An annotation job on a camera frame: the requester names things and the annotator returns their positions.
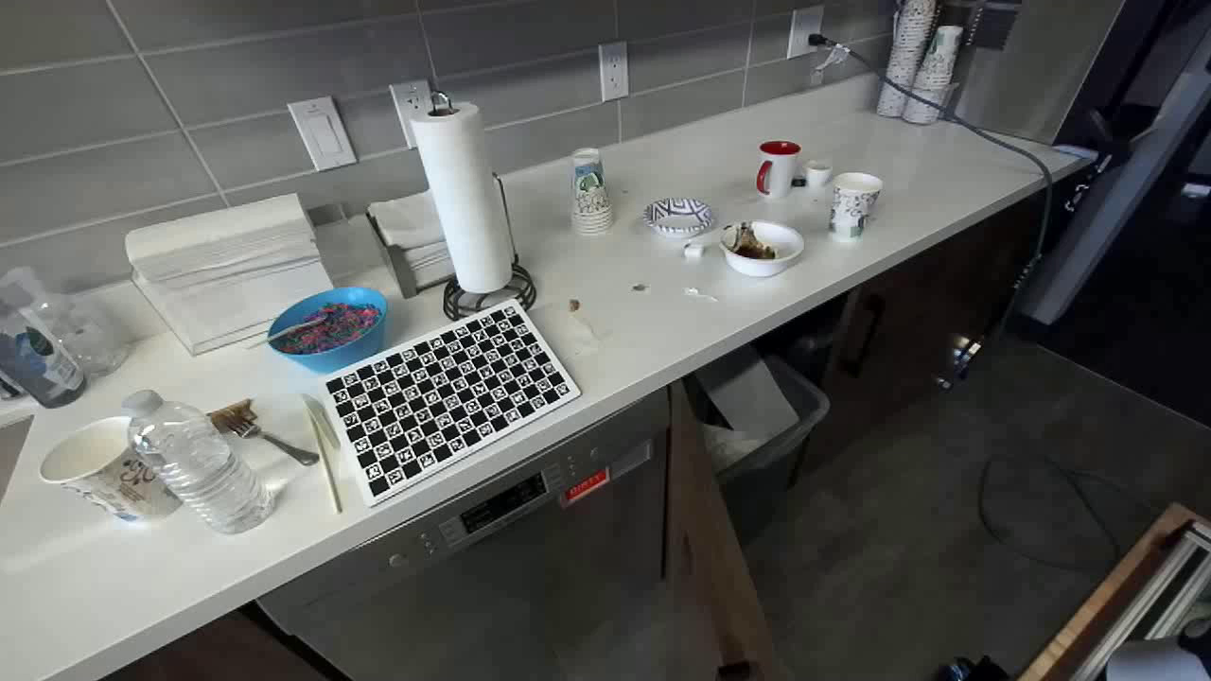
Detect brown food lump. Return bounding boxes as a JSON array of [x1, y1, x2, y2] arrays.
[[205, 398, 260, 440]]

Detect dark purple food scraps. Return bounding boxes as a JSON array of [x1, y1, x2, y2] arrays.
[[282, 297, 384, 359]]

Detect small upturned paper cup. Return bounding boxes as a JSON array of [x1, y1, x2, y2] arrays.
[[570, 143, 615, 237]]

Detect blue plastic bowl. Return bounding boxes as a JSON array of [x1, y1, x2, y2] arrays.
[[267, 282, 398, 377]]

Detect wooden frame with rails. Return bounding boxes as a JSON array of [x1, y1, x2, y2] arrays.
[[1017, 499, 1211, 681]]

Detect white ceramic bowl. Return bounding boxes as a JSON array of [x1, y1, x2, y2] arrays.
[[718, 216, 807, 278]]

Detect brown wooden cabinet front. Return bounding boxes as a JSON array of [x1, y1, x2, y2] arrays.
[[807, 205, 1058, 482]]

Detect red and white mug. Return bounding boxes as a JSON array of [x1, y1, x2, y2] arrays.
[[754, 137, 807, 205]]

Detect white wall switch plate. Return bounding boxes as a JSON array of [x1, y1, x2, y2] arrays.
[[286, 94, 359, 172]]

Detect white paper towel roll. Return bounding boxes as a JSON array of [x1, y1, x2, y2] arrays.
[[408, 97, 519, 295]]

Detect clear plastic bin bag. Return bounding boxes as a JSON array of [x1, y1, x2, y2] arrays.
[[698, 363, 807, 471]]

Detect green patterned paper cup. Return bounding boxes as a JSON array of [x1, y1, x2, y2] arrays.
[[827, 170, 885, 247]]

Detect small metal cable fitting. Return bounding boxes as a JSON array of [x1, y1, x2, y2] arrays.
[[938, 332, 986, 390]]

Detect black white checkered mat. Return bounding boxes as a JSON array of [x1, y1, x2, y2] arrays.
[[320, 297, 582, 508]]

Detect steel dishwasher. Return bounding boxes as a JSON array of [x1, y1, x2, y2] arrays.
[[257, 390, 678, 681]]

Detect grey metal frame beam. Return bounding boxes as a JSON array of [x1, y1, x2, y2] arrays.
[[1016, 61, 1211, 329]]

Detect white wall outlet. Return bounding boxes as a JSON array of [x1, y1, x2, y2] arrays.
[[385, 75, 441, 150], [783, 2, 828, 64], [596, 39, 634, 104]]

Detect metal fork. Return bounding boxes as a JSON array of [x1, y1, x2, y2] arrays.
[[243, 411, 321, 469]]

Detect brown patterned paper cup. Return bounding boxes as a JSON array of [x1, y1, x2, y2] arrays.
[[35, 411, 184, 524]]

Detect long thin power cable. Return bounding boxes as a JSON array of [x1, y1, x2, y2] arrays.
[[807, 31, 1140, 571]]

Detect black wire towel holder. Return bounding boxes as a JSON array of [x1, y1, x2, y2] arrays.
[[430, 86, 542, 320]]

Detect short stack of paper cups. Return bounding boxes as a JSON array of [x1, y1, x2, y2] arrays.
[[901, 23, 968, 128]]

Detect tall stack of paper cups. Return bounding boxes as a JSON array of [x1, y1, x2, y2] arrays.
[[874, 0, 938, 123]]

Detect clear plastic container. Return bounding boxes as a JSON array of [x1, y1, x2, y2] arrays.
[[0, 259, 138, 408]]

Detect open cabinet door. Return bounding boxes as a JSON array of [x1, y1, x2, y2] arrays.
[[662, 377, 793, 681]]

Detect clear plastic water bottle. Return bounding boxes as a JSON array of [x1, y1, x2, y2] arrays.
[[123, 385, 293, 537]]

